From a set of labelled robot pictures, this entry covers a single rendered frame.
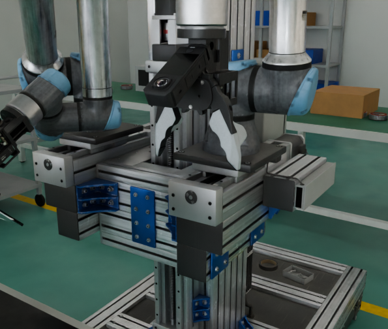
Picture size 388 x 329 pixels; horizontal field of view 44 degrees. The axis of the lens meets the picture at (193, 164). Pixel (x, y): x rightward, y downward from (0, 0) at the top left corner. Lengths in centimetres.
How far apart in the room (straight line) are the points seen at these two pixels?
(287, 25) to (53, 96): 56
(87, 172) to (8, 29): 618
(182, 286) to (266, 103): 71
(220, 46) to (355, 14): 652
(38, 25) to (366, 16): 616
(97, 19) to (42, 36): 20
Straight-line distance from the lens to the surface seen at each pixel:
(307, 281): 232
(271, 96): 115
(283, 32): 114
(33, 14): 131
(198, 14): 68
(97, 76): 122
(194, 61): 67
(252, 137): 122
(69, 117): 124
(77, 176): 145
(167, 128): 74
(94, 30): 121
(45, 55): 141
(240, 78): 118
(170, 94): 62
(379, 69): 716
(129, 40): 928
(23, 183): 382
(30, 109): 113
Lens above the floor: 137
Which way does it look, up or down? 17 degrees down
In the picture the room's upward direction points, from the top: straight up
